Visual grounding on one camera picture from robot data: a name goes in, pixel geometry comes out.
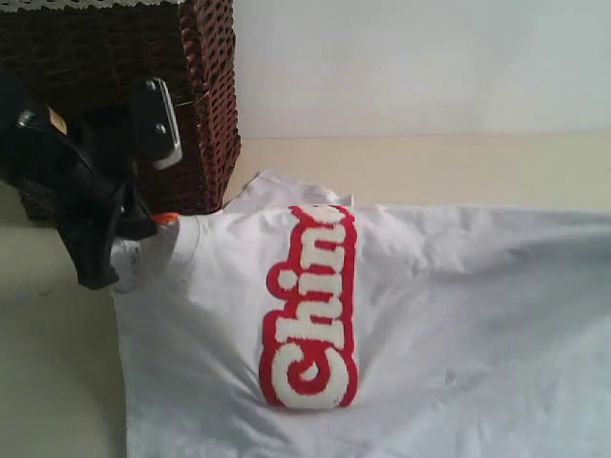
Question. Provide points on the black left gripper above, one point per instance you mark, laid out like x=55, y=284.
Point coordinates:
x=81, y=169

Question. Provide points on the white t-shirt red lettering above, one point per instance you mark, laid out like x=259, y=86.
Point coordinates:
x=293, y=323

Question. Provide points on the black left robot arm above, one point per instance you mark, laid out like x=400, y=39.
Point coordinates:
x=82, y=170

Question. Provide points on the brown wicker laundry basket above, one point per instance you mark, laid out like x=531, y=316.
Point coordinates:
x=78, y=60

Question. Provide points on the white lace cloth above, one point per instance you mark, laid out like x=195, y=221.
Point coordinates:
x=14, y=6

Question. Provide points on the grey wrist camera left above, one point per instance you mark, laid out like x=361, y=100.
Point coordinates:
x=154, y=123

